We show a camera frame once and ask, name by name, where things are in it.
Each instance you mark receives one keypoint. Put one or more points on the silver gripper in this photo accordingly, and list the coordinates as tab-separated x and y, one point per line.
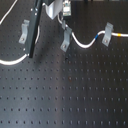
52	10

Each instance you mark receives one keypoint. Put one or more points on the middle grey cable clip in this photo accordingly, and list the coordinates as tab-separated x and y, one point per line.
67	38

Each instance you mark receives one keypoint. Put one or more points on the grey cable clip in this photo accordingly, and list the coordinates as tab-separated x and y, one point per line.
24	27
67	38
108	33

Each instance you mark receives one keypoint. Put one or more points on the left grey cable clip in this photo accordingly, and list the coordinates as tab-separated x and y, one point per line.
24	27

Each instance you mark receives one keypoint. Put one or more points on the right grey cable clip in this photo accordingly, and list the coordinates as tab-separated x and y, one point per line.
108	33

